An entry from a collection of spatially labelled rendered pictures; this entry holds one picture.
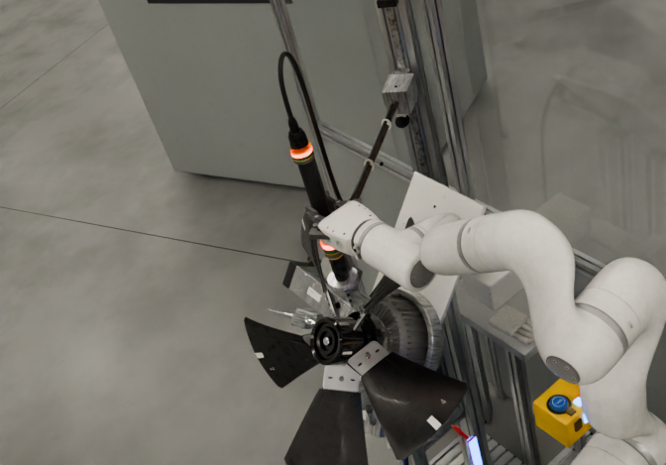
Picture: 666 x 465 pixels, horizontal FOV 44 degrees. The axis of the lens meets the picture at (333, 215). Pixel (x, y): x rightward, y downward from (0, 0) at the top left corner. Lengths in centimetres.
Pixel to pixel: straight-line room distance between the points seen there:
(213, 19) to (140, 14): 48
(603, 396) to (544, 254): 26
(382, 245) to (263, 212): 313
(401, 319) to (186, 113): 288
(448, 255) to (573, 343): 27
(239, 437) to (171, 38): 209
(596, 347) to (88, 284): 378
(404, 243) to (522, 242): 36
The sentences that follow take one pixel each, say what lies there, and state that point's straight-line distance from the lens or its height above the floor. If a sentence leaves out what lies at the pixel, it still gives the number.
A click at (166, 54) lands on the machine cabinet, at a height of 88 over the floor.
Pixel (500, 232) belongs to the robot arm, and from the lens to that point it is 124.
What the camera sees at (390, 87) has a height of 157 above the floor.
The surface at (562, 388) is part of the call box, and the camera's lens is 206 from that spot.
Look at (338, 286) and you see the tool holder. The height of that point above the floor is 146.
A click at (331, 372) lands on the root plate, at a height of 113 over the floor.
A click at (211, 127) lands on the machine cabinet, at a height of 42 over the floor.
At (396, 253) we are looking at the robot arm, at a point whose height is 169.
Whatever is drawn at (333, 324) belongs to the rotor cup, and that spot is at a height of 126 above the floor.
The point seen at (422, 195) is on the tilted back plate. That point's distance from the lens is 224.
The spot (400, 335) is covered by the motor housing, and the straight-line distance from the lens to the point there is 211.
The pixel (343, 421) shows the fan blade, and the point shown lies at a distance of 213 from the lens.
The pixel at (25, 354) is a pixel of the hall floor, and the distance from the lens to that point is 451.
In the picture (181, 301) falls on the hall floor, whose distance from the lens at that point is 429.
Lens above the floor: 268
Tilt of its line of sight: 37 degrees down
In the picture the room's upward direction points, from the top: 17 degrees counter-clockwise
